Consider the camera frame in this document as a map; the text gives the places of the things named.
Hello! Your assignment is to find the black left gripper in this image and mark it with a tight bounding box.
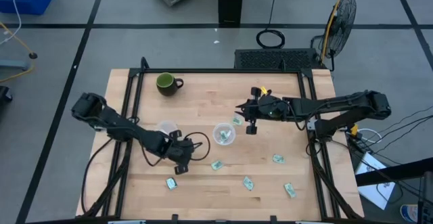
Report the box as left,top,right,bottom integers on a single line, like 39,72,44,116
162,129,204,176

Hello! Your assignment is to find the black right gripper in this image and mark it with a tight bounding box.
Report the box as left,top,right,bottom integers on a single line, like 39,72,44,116
235,86,292,136

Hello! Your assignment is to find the clear plastic cup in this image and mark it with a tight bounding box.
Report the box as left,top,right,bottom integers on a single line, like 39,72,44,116
156,120,180,140
212,122,237,147

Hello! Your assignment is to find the black vented metal case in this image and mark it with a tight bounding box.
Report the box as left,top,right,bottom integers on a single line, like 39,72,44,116
233,47,327,70

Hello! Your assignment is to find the dark green ceramic mug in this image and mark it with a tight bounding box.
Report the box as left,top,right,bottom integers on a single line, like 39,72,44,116
156,72,185,97

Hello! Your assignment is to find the black upright tower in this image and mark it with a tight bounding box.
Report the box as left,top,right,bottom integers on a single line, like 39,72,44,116
217,0,245,24

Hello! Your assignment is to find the black floor fan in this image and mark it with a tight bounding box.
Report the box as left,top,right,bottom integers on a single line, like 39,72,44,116
311,0,358,72

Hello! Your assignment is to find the white printed paper sheet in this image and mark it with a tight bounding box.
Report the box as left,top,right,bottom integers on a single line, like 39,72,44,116
355,152,396,211

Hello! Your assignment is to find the black metal beam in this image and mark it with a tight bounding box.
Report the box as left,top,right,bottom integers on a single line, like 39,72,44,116
355,156,433,187

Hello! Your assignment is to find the black left gripper cable loop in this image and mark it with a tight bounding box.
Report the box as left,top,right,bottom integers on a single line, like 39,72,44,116
184,131,211,162

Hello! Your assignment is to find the black metal table frame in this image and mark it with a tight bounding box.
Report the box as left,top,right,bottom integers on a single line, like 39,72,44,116
81,57,365,224

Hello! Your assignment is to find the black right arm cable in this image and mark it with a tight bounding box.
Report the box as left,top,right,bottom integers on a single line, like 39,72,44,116
286,100,307,133

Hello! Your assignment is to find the coiled black floor cable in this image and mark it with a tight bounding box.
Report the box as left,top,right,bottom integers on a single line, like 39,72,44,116
255,0,286,49

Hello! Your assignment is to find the long black left arm cable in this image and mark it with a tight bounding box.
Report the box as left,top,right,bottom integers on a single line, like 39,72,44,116
81,136,114,215

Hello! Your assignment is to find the white coiled cable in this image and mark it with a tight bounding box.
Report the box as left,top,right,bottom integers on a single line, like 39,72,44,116
357,127,383,144

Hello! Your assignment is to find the yellow floor cable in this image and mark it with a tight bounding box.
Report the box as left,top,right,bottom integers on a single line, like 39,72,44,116
0,20,37,84

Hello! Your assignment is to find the white floor cable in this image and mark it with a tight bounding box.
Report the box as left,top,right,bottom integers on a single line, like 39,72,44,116
0,0,23,45

